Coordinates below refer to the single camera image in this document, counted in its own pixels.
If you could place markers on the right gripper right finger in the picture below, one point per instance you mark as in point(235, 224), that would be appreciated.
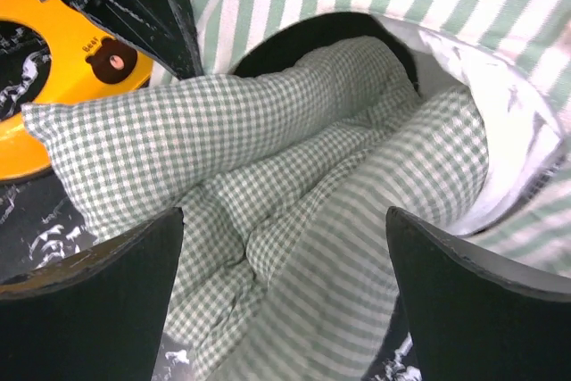
point(476, 315)

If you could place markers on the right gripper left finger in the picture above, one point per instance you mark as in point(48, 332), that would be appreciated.
point(97, 315)

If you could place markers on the yellow pet bowl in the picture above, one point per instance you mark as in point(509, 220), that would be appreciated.
point(52, 54)

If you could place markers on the green checked cushion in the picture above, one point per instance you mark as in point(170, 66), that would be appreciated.
point(284, 181)

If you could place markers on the striped green pet tent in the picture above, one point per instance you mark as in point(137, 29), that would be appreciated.
point(514, 55)

